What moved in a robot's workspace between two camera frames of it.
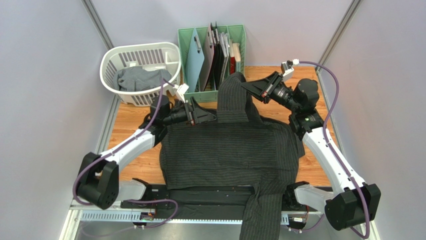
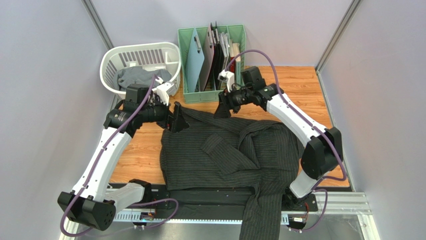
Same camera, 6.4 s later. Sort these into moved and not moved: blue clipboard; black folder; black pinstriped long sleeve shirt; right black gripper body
Moved: right black gripper body
Not moved: black folder; black pinstriped long sleeve shirt; blue clipboard
